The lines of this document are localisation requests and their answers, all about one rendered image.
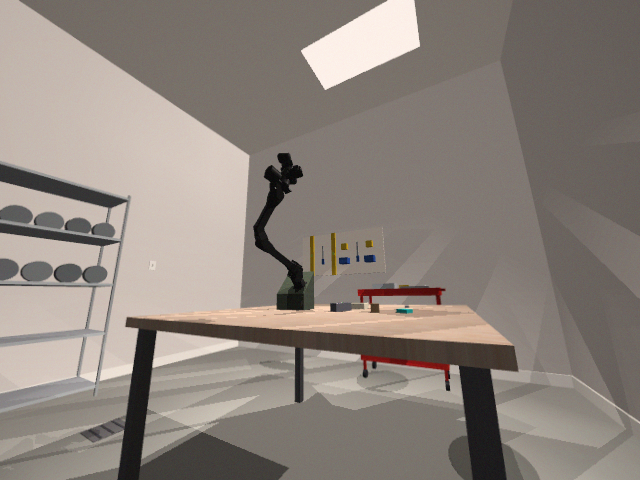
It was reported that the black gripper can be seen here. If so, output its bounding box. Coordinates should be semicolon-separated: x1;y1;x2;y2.
277;153;297;184

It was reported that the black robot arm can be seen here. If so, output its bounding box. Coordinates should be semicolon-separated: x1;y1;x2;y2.
253;165;307;290

